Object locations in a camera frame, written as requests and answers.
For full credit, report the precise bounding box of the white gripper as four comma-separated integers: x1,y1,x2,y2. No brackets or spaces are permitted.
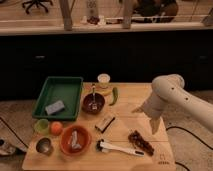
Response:
132,92,167,134

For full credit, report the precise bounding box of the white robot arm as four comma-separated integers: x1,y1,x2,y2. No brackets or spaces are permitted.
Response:
133,74,213,133

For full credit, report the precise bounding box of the green chili pepper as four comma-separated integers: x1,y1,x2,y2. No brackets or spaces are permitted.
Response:
109,87,118,106

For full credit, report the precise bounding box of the metal fork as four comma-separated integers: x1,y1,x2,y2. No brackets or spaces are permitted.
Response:
92,83,97,110

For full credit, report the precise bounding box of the dark brown bowl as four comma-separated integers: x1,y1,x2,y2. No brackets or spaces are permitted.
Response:
82,93,105,114

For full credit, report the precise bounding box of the orange bowl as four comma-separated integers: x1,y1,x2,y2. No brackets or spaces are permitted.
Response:
60,125,91,156

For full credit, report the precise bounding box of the clear plastic wrapper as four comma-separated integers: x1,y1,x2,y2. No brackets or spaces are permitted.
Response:
69,131,82,149

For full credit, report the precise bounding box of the green plastic tray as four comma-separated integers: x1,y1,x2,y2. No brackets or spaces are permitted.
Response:
32,76,83,121

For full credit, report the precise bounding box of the orange fruit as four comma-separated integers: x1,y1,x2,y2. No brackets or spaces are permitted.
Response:
50,121,63,136

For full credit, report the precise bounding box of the grey blue sponge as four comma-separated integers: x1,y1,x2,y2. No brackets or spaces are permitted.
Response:
45,100,65,115

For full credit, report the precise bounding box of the green plastic cup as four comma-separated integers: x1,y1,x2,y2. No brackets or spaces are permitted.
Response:
34,119,49,135

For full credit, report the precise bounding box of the small metal cup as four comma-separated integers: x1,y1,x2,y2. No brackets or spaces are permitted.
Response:
36,138,53,155

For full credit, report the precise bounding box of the office chair base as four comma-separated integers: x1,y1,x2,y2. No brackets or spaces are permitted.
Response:
22,0,53,14

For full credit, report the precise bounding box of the black cable right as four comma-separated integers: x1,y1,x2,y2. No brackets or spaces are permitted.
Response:
165,125,213,171

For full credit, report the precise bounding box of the black cable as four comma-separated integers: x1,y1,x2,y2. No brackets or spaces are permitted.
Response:
0,116,30,150
165,125,213,171

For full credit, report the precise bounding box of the white handled brush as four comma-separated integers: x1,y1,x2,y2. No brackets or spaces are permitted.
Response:
96,139,144,156

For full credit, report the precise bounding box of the wooden post right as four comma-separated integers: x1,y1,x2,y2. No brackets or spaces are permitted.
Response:
122,0,133,29

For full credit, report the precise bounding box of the wooden post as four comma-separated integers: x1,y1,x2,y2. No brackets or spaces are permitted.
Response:
122,0,133,29
59,0,72,31

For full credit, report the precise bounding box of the wooden post left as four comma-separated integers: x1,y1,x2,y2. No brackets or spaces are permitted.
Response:
59,0,72,31

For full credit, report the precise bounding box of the black cable left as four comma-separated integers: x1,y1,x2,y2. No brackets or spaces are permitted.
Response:
0,116,30,150

